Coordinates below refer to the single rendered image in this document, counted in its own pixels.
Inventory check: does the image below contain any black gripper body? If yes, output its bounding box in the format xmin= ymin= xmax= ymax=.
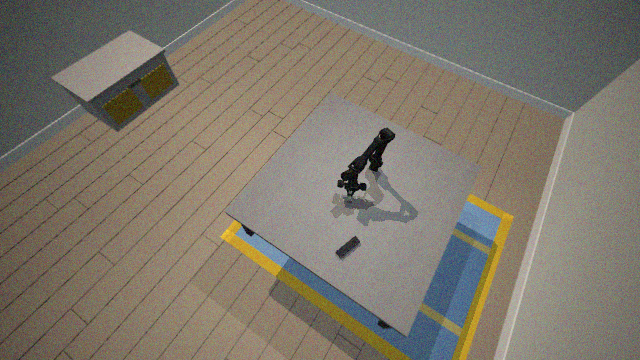
xmin=337 ymin=177 xmax=366 ymax=191

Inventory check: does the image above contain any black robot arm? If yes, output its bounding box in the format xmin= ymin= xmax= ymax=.
xmin=341 ymin=128 xmax=395 ymax=192

